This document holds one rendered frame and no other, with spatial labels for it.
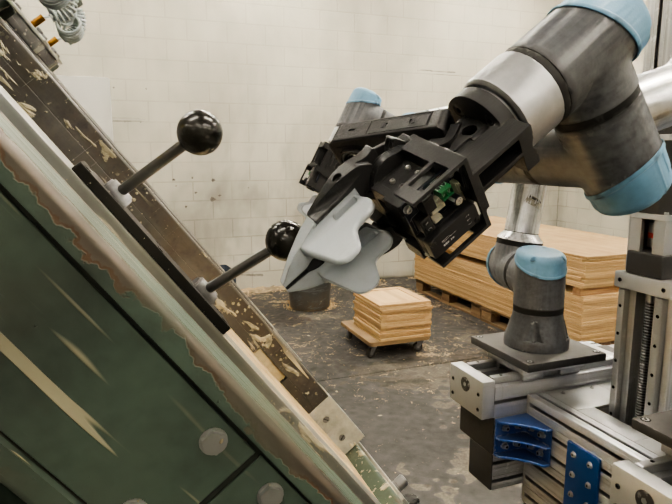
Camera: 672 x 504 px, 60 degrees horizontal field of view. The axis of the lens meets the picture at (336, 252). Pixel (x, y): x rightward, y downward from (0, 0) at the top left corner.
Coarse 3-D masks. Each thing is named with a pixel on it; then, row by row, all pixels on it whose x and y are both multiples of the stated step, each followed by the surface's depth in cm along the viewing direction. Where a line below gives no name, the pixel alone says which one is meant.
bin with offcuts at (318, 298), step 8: (312, 288) 549; (320, 288) 552; (328, 288) 560; (296, 296) 555; (304, 296) 551; (312, 296) 551; (320, 296) 554; (328, 296) 563; (296, 304) 557; (304, 304) 553; (312, 304) 553; (320, 304) 556; (328, 304) 566
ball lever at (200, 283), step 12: (276, 228) 51; (288, 228) 51; (276, 240) 51; (288, 240) 51; (264, 252) 53; (276, 252) 51; (288, 252) 51; (240, 264) 54; (252, 264) 54; (228, 276) 55; (204, 288) 55; (216, 288) 55
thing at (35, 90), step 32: (0, 0) 90; (0, 32) 86; (0, 64) 87; (32, 64) 89; (32, 96) 89; (64, 96) 91; (64, 128) 91; (96, 128) 93; (96, 160) 94; (160, 224) 98; (192, 256) 101; (224, 288) 104; (256, 320) 107; (288, 352) 110; (288, 384) 111; (320, 416) 114
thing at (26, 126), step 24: (0, 96) 46; (24, 120) 47; (48, 144) 48; (120, 240) 51; (144, 264) 52; (168, 288) 53; (192, 312) 54; (216, 336) 55; (240, 360) 56; (264, 384) 57; (288, 408) 58; (312, 432) 61; (336, 456) 65
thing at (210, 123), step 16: (192, 112) 48; (208, 112) 48; (192, 128) 47; (208, 128) 47; (176, 144) 49; (192, 144) 47; (208, 144) 48; (160, 160) 50; (144, 176) 51; (112, 192) 51; (128, 192) 52
